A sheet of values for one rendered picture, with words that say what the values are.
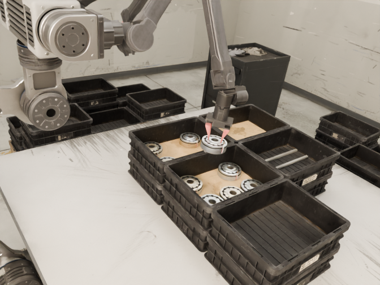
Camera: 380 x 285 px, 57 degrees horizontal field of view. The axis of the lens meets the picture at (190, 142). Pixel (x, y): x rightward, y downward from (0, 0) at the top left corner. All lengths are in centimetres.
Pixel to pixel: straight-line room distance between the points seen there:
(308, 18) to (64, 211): 417
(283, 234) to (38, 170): 113
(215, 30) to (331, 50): 368
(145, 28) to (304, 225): 91
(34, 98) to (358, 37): 398
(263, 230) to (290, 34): 411
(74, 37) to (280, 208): 98
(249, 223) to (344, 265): 41
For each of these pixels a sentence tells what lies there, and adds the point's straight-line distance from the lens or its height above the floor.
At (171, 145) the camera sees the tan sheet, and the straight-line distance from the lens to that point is 172.
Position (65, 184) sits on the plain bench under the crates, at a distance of 168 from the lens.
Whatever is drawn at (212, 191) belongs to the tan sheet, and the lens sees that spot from 145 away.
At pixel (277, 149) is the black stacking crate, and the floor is 83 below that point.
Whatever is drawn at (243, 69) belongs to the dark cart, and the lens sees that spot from 296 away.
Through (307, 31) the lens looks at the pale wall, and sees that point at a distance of 505.
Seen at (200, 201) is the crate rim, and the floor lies 93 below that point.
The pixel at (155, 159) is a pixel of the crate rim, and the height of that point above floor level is 93.
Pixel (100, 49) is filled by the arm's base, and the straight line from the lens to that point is 103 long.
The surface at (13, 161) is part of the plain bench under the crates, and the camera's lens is 187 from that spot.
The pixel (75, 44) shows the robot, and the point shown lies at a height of 144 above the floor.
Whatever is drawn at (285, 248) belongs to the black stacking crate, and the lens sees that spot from 131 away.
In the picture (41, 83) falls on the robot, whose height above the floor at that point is 123.
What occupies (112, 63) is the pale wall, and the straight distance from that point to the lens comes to 472.
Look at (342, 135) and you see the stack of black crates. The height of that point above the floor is 54.
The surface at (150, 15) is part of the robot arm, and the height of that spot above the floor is 150.
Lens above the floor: 171
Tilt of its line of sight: 30 degrees down
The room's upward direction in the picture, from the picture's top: 8 degrees clockwise
